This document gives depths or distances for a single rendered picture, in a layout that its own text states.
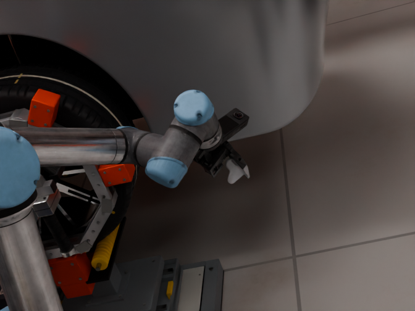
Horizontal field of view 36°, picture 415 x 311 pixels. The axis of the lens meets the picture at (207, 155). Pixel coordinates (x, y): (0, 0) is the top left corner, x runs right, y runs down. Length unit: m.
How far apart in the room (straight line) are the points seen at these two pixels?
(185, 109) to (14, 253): 0.43
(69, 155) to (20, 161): 0.25
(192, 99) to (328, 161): 2.05
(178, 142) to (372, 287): 1.45
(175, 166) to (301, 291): 1.44
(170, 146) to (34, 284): 0.37
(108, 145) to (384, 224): 1.73
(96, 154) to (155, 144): 0.12
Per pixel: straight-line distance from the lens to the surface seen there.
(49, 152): 1.22
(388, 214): 2.85
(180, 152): 1.25
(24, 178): 1.01
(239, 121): 1.45
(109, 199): 2.05
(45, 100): 1.93
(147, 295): 2.49
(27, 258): 1.09
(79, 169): 2.14
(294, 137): 3.51
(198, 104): 1.25
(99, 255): 2.25
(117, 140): 1.30
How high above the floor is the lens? 1.81
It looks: 30 degrees down
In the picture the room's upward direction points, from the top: 20 degrees counter-clockwise
